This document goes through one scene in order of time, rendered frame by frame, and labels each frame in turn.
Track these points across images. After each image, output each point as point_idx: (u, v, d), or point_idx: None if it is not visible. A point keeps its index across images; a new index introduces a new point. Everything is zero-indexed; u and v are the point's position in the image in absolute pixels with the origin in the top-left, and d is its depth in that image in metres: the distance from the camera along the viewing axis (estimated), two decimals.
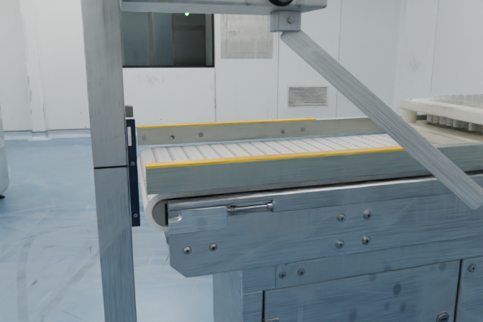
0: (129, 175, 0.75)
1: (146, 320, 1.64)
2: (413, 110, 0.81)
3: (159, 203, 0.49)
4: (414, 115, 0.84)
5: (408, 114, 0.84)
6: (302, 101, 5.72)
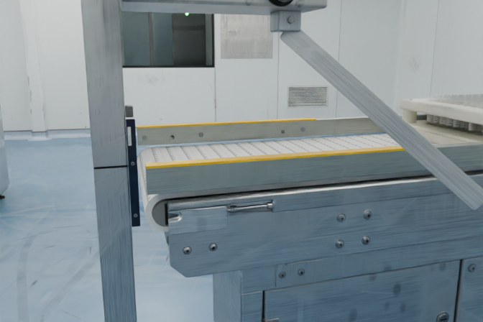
0: (129, 175, 0.75)
1: (146, 320, 1.64)
2: (413, 110, 0.81)
3: (159, 203, 0.49)
4: (414, 115, 0.84)
5: (408, 114, 0.84)
6: (302, 101, 5.72)
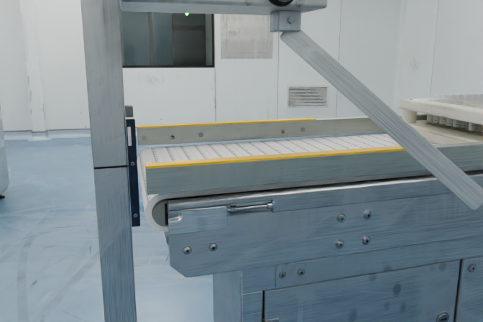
0: (129, 175, 0.75)
1: (146, 320, 1.64)
2: (413, 110, 0.81)
3: (159, 203, 0.49)
4: (414, 115, 0.84)
5: (408, 114, 0.84)
6: (302, 101, 5.72)
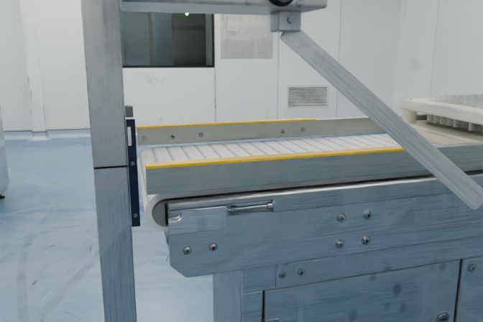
0: (129, 175, 0.75)
1: (146, 320, 1.64)
2: (413, 110, 0.81)
3: (159, 203, 0.49)
4: (414, 115, 0.84)
5: (408, 114, 0.84)
6: (302, 101, 5.72)
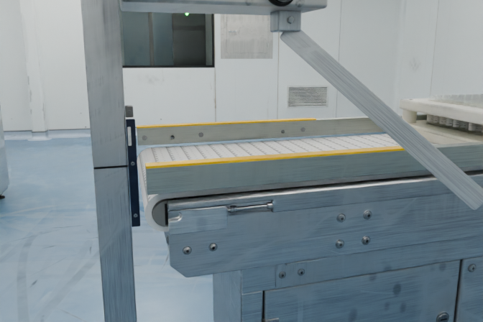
0: (129, 175, 0.75)
1: (146, 320, 1.64)
2: (413, 110, 0.81)
3: (159, 203, 0.49)
4: (414, 115, 0.84)
5: (408, 114, 0.84)
6: (302, 101, 5.72)
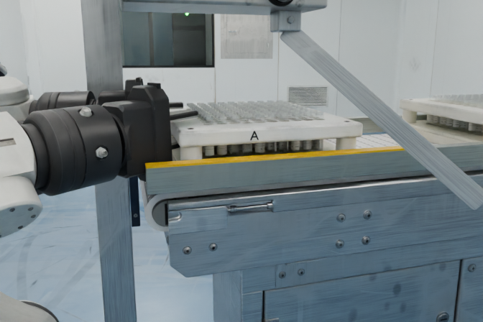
0: None
1: (146, 320, 1.64)
2: (413, 110, 0.81)
3: (159, 203, 0.49)
4: (414, 115, 0.84)
5: (408, 114, 0.84)
6: (302, 101, 5.72)
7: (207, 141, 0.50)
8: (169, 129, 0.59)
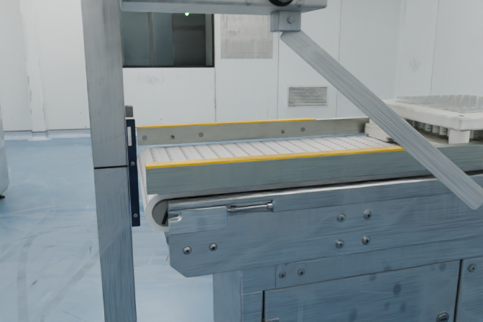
0: (129, 175, 0.75)
1: (146, 320, 1.64)
2: None
3: None
4: None
5: None
6: (302, 101, 5.72)
7: (478, 126, 0.61)
8: (412, 117, 0.70)
